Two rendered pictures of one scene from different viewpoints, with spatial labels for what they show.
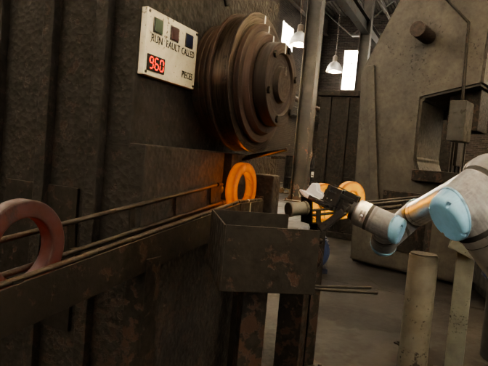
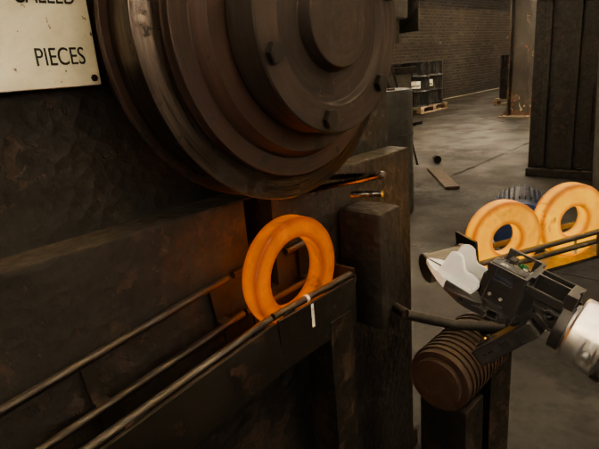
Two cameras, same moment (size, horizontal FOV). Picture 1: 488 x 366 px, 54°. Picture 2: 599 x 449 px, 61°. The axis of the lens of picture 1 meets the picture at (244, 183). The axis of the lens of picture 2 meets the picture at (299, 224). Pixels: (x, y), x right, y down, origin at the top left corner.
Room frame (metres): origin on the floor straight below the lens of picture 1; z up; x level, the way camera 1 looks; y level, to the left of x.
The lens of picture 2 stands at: (0.97, -0.25, 1.06)
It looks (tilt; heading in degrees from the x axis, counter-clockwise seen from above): 17 degrees down; 18
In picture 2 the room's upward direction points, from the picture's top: 5 degrees counter-clockwise
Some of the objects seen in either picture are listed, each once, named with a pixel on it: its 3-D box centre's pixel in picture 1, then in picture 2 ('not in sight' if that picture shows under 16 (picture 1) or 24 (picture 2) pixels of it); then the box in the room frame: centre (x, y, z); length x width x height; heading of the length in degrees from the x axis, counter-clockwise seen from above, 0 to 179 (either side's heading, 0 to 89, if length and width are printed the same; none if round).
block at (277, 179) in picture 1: (263, 204); (370, 264); (1.90, -0.08, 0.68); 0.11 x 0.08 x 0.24; 65
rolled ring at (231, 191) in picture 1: (241, 188); (291, 271); (1.68, 0.01, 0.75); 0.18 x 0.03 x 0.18; 153
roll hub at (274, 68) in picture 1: (277, 84); (324, 20); (1.64, -0.08, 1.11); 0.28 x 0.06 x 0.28; 155
